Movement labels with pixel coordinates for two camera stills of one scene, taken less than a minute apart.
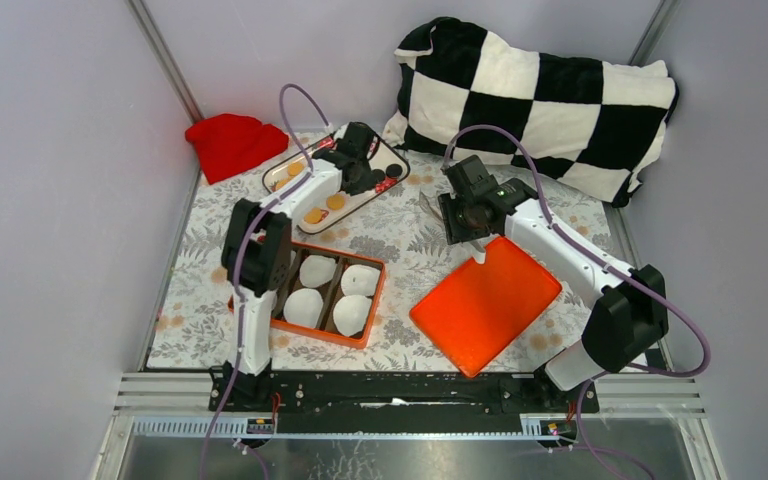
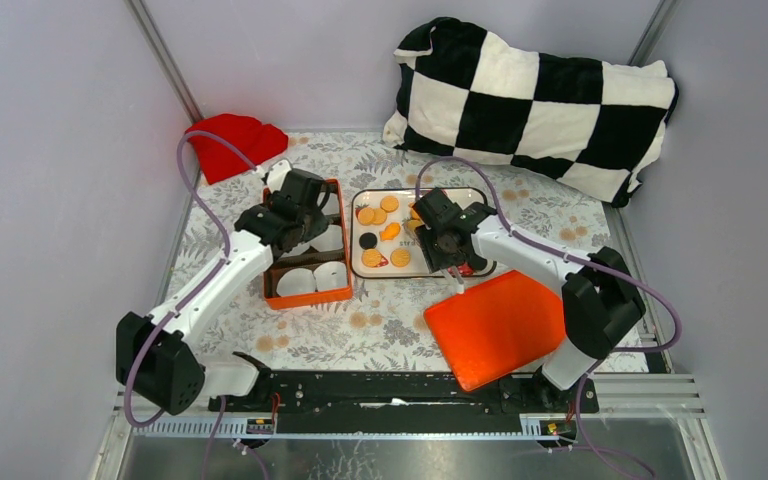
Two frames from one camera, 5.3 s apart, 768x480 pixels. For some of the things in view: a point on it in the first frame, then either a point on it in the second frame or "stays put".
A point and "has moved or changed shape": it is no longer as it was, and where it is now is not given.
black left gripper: [363, 184] -> [319, 227]
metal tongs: [479, 244] has moved or changed shape
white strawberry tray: [391, 167] -> [383, 241]
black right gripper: [453, 232] -> [433, 259]
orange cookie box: [330, 295] has moved or changed shape
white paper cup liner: [360, 280] -> [332, 239]
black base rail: [400, 393] stays put
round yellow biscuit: [335, 201] -> [400, 257]
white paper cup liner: [316, 270] -> [330, 275]
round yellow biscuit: [295, 168] has moved or changed shape
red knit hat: [229, 143] stays put
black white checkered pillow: [595, 126] stays put
